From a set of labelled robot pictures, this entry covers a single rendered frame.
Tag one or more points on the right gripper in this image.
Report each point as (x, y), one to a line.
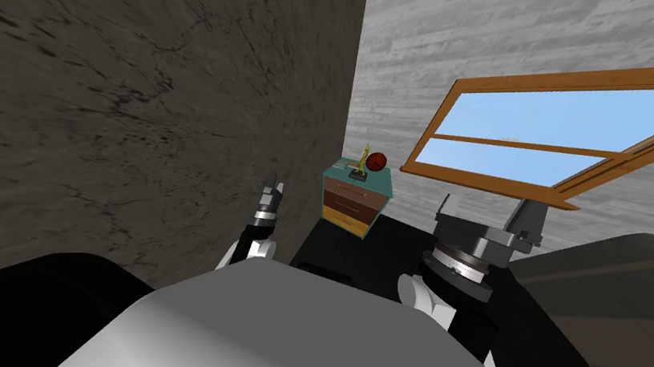
(474, 238)

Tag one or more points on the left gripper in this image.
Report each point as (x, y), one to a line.
(269, 202)

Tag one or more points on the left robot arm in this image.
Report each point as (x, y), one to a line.
(16, 312)

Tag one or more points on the teal dresser with brown drawers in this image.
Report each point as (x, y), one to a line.
(355, 204)

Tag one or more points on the wooden framed window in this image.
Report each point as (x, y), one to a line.
(505, 119)

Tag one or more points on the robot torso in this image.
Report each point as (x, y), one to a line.
(302, 348)

